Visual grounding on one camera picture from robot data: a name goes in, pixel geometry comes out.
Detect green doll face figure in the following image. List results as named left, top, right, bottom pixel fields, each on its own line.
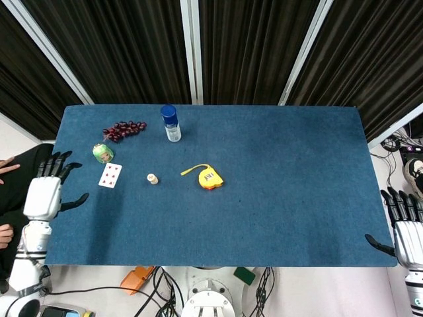
left=92, top=143, right=114, bottom=164

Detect white frame post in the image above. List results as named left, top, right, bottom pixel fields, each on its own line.
left=0, top=111, right=40, bottom=145
left=180, top=0, right=204, bottom=106
left=367, top=102, right=423, bottom=150
left=278, top=0, right=333, bottom=106
left=5, top=0, right=95, bottom=106

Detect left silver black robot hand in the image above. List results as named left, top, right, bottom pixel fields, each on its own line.
left=22, top=151, right=90, bottom=222

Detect seven of hearts playing card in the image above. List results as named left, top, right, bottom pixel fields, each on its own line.
left=98, top=162, right=123, bottom=190

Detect white bottle with blue cap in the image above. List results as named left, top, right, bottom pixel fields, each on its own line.
left=160, top=104, right=182, bottom=143

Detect yellow tape measure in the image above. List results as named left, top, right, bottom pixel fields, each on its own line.
left=180, top=163, right=225, bottom=190

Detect black electronic device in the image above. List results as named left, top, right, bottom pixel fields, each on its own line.
left=399, top=143, right=423, bottom=162

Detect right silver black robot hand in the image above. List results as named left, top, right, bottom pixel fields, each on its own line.
left=364, top=186, right=423, bottom=268

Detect blue table cloth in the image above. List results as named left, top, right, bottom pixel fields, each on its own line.
left=44, top=104, right=399, bottom=267

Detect tangled floor cables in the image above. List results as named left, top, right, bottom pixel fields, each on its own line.
left=379, top=127, right=423, bottom=205

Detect red grape bunch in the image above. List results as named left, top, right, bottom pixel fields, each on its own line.
left=102, top=120, right=148, bottom=143

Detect grey handheld controller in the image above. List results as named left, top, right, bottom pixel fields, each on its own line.
left=34, top=303, right=96, bottom=317

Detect dark pleated curtain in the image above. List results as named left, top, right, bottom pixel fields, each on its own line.
left=21, top=0, right=193, bottom=106
left=198, top=0, right=321, bottom=106
left=0, top=0, right=83, bottom=140
left=287, top=0, right=423, bottom=142

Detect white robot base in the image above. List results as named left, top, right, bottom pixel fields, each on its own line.
left=180, top=265, right=248, bottom=317

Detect black person trousers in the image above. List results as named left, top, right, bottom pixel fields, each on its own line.
left=0, top=143, right=56, bottom=287

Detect white black sneaker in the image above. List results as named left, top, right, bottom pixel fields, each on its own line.
left=403, top=157, right=423, bottom=199

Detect metal caster wheel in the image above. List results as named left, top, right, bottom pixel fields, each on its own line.
left=38, top=265, right=53, bottom=295

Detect orange box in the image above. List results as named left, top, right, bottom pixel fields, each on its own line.
left=120, top=265, right=156, bottom=296

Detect green block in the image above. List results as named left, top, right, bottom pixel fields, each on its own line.
left=233, top=266, right=257, bottom=286

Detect black cable bundle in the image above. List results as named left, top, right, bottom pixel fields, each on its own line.
left=249, top=266, right=276, bottom=317
left=49, top=266, right=188, bottom=317

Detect bare person hand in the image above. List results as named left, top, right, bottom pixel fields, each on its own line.
left=0, top=156, right=20, bottom=184
left=0, top=223, right=15, bottom=252

